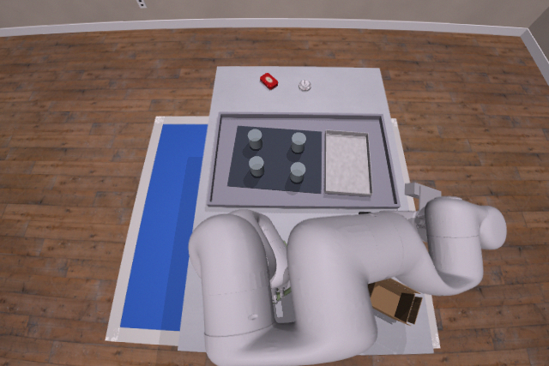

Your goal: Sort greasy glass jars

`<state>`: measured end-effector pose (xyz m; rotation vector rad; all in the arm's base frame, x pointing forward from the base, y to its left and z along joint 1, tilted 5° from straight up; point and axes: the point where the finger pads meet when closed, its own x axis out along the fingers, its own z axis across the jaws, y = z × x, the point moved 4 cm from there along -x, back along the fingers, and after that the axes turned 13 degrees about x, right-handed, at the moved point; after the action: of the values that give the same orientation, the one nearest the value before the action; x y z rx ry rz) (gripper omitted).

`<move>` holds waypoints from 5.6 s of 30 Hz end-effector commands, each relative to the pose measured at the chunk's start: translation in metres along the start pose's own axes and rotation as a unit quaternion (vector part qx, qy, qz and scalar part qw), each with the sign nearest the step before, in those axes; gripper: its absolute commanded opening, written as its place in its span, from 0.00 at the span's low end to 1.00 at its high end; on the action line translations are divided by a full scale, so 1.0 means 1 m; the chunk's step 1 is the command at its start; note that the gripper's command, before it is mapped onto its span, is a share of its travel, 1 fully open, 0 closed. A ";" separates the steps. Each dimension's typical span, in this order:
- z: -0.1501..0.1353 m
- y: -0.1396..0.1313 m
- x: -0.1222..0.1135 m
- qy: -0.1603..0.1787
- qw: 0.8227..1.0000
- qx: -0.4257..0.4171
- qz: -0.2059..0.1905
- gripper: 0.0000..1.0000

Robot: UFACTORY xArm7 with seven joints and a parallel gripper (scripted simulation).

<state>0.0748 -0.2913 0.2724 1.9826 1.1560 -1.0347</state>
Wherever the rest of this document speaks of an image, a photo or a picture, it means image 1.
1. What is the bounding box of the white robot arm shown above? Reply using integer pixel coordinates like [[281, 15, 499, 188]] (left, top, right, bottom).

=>
[[188, 183, 507, 366]]

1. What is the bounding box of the brown cardboard box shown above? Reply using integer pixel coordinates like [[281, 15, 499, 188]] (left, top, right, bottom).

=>
[[368, 279, 419, 325]]

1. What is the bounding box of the clear glass cylinder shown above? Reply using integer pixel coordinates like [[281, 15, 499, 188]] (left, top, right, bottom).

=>
[[249, 156, 264, 177], [248, 129, 262, 149], [291, 132, 306, 153], [290, 162, 305, 183]]

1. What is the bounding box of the red square tin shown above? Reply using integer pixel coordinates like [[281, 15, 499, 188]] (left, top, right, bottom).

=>
[[260, 73, 278, 89]]

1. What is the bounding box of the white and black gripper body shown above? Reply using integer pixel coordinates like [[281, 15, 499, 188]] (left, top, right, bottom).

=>
[[380, 210, 419, 231]]

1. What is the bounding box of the dark grey flat mat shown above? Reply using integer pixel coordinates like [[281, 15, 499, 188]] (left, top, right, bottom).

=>
[[227, 126, 322, 194]]

